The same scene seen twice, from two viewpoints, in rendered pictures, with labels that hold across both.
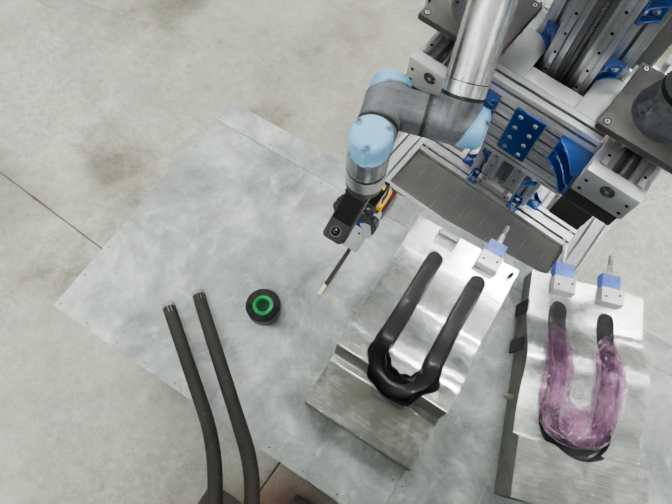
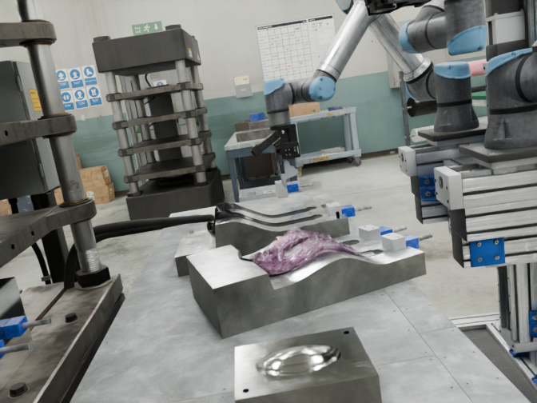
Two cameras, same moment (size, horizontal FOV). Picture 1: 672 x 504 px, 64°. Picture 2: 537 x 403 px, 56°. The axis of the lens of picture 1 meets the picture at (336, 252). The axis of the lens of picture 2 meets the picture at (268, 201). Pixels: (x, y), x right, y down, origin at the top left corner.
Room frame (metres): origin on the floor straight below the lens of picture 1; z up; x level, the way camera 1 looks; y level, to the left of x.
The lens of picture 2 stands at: (-0.47, -1.48, 1.27)
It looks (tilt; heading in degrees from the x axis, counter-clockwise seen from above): 12 degrees down; 59
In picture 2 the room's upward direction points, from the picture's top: 9 degrees counter-clockwise
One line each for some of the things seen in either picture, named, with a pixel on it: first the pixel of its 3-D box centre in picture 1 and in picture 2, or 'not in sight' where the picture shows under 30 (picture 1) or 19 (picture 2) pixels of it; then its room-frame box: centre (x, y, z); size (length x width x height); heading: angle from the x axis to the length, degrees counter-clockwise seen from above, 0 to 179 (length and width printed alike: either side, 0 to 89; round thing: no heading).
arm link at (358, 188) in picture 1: (364, 172); (279, 119); (0.50, -0.04, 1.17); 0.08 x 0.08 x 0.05
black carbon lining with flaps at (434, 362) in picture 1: (426, 325); (262, 212); (0.28, -0.20, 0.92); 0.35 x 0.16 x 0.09; 151
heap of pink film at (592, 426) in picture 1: (583, 384); (300, 246); (0.18, -0.53, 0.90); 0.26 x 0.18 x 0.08; 168
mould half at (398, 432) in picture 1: (415, 334); (259, 228); (0.27, -0.18, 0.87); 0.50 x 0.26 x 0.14; 151
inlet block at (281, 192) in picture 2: (362, 220); (294, 186); (0.51, -0.06, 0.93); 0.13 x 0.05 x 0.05; 151
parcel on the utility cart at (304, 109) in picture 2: not in sight; (304, 109); (4.05, 4.54, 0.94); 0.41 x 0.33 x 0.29; 155
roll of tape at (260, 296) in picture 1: (263, 307); not in sight; (0.33, 0.16, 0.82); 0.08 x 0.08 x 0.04
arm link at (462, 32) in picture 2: not in sight; (459, 27); (0.48, -0.79, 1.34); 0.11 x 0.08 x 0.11; 79
